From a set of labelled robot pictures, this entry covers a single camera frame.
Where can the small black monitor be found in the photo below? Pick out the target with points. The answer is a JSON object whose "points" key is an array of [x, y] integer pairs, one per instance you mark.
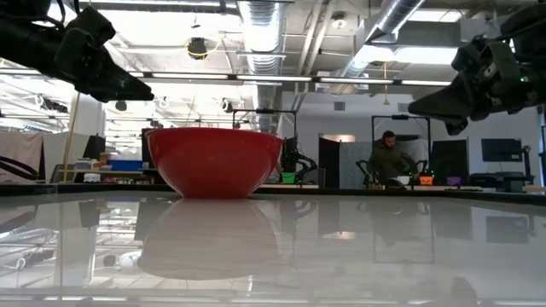
{"points": [[94, 148]]}

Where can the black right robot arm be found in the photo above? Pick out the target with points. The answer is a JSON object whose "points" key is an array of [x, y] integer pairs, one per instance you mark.
{"points": [[529, 25]]}

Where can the large red bowl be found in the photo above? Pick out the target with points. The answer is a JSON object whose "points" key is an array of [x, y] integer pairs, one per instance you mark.
{"points": [[213, 162]]}

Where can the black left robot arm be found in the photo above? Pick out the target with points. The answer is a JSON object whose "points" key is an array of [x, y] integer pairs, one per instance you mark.
{"points": [[25, 42]]}

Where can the black computer monitor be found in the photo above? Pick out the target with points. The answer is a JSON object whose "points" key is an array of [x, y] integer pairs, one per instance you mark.
{"points": [[501, 150]]}

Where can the purple box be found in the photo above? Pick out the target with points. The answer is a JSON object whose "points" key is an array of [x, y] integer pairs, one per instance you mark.
{"points": [[454, 181]]}

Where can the person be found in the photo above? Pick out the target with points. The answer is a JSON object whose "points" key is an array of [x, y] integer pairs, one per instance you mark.
{"points": [[390, 162]]}

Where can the silver smooth air duct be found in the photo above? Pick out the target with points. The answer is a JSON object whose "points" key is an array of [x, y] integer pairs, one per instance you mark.
{"points": [[384, 25]]}

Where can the grey divider panel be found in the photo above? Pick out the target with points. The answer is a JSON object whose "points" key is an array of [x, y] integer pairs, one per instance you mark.
{"points": [[354, 166]]}

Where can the blue plastic bin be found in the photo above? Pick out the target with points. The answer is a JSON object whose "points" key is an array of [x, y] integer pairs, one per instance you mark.
{"points": [[126, 165]]}

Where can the black ceiling camera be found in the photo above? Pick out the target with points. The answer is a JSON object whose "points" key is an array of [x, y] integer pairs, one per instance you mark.
{"points": [[197, 48]]}

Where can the black narrow divider panel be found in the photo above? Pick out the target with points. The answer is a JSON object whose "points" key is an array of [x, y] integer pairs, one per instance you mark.
{"points": [[329, 164]]}

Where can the black background robot arm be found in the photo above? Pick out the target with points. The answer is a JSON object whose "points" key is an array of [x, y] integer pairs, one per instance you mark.
{"points": [[298, 161]]}

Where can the green box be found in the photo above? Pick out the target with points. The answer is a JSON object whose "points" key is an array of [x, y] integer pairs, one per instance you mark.
{"points": [[288, 178]]}

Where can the silver ribbed air duct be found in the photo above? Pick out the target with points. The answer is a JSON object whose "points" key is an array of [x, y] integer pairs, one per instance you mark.
{"points": [[260, 34]]}

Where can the orange box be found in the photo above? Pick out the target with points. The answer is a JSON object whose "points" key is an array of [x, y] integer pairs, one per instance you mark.
{"points": [[426, 181]]}

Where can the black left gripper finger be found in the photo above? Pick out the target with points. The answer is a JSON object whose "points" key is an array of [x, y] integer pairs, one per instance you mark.
{"points": [[115, 97], [111, 81]]}

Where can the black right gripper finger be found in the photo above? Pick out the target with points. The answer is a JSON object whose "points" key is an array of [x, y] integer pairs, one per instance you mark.
{"points": [[448, 100], [457, 123]]}

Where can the long ceiling light bar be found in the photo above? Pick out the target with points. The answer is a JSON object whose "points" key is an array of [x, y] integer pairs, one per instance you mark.
{"points": [[273, 78]]}

